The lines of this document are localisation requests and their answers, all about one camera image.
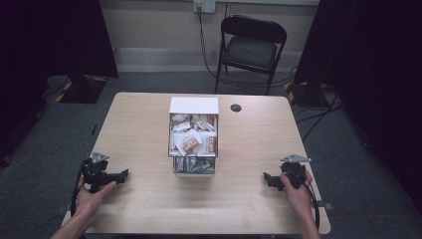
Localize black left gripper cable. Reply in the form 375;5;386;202
70;158;93;217

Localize pile of white brown packets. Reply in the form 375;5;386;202
170;114;218;156

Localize person's left hand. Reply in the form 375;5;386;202
75;180;118;217

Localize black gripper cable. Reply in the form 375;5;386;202
70;158;93;217
298;173;321;231

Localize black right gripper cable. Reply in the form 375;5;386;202
298;173;321;231

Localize person's right hand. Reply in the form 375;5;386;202
280;169;314;216

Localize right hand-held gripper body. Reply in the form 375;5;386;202
279;153;313;189

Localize large clear drawer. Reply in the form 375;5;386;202
167;113;220;158

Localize white drawer cabinet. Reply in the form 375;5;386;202
167;96;221;177

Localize small clear drawer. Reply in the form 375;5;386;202
171;155;217;177

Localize striped-tape stand base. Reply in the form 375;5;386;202
46;74;109;105
283;81;330;109

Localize pile of silver packets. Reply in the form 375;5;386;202
174;156;215;173

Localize grey table edge clamp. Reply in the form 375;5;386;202
315;200;334;211

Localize dark curtain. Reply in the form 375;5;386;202
293;0;422;213
0;0;119;167

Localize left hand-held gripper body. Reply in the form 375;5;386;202
81;151;116;194

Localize white wall outlet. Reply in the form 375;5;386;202
193;0;217;15

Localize black folding chair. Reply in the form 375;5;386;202
213;14;289;97

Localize black floor cables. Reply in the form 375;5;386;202
292;89;347;143

